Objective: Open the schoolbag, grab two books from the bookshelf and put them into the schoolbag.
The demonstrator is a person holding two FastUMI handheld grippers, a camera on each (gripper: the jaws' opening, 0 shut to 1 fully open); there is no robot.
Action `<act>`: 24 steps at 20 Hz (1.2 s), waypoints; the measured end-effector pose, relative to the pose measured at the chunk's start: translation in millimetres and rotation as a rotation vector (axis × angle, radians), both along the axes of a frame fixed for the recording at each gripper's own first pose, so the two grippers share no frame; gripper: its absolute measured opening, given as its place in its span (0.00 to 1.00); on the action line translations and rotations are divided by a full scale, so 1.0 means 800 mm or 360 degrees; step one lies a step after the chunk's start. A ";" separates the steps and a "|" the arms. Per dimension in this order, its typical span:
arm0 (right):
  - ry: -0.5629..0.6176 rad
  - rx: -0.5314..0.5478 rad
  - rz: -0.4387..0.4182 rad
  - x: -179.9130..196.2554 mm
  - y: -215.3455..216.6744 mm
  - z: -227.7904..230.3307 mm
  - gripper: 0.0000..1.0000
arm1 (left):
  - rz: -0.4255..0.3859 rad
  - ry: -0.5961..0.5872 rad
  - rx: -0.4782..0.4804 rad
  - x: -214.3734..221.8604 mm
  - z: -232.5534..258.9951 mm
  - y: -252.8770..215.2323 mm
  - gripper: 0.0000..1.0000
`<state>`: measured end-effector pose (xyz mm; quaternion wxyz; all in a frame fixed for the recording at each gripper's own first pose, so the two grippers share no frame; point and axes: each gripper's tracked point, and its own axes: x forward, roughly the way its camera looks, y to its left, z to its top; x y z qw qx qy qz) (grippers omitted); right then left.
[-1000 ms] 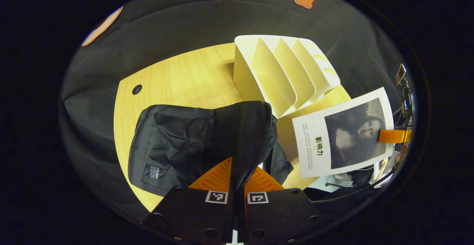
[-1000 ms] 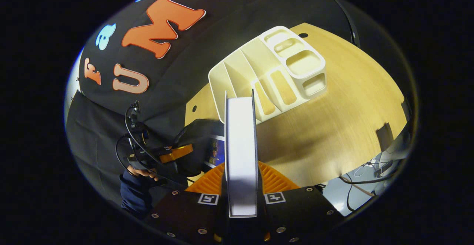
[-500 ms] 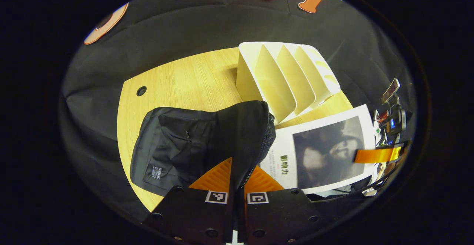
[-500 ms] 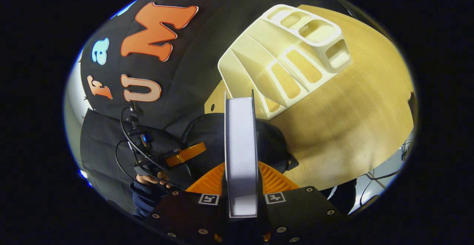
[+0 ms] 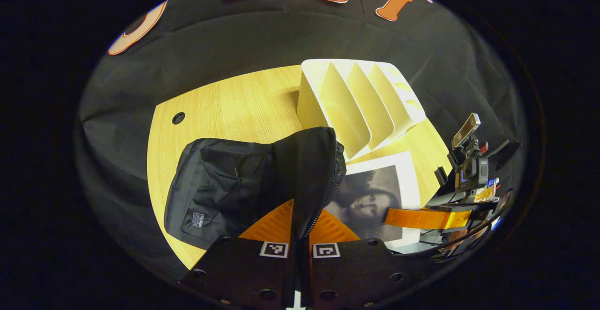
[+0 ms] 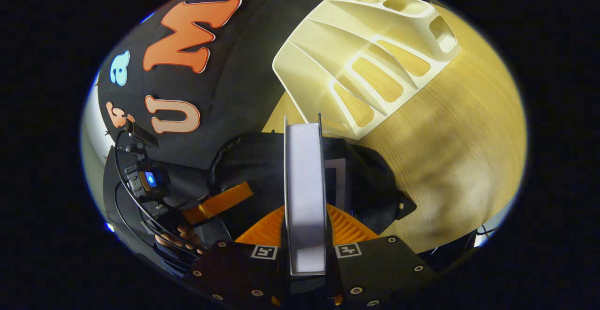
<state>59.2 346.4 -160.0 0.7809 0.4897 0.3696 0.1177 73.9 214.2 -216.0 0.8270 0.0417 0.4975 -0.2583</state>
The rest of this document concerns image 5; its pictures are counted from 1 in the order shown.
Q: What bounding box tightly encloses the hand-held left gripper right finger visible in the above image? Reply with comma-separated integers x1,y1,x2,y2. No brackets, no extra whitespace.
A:
300,208,414,309

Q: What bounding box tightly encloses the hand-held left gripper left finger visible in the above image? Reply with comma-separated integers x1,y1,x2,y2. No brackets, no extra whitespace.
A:
180,200,297,309

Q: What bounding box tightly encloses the dark portrait cover book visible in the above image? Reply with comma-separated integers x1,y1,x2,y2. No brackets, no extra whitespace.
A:
323,151,423,250

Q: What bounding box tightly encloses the black schoolbag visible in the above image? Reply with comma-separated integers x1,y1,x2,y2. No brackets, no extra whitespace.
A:
163,126,348,250

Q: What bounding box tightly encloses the white bookshelf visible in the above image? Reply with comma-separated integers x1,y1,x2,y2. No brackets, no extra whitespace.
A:
296,59,428,161

